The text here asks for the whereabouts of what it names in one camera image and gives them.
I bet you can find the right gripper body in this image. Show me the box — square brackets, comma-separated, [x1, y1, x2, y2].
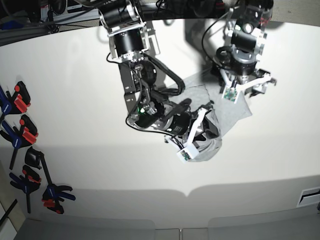
[173, 109, 220, 149]

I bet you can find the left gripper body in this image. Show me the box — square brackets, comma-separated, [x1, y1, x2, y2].
[217, 67, 278, 98]

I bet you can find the grey T-shirt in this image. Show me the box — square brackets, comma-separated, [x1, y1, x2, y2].
[169, 70, 252, 163]

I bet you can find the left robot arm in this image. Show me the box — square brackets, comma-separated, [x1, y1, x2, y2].
[211, 0, 277, 103]

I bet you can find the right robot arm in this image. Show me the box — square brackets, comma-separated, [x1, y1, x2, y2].
[80, 0, 220, 150]

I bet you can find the long black bar clamp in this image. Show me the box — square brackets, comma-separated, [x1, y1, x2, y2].
[24, 146, 76, 215]

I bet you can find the blue red clamp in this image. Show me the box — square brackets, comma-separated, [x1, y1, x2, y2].
[0, 81, 31, 122]
[0, 114, 39, 170]

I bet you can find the lower left blue clamp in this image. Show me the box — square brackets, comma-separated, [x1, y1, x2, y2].
[9, 164, 42, 214]

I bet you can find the top blue red clamp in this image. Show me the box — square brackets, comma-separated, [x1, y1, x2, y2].
[0, 81, 31, 122]

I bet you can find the black strip at edge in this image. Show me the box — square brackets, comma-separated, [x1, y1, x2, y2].
[0, 199, 18, 225]

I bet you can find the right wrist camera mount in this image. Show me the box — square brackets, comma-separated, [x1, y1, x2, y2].
[164, 107, 211, 163]

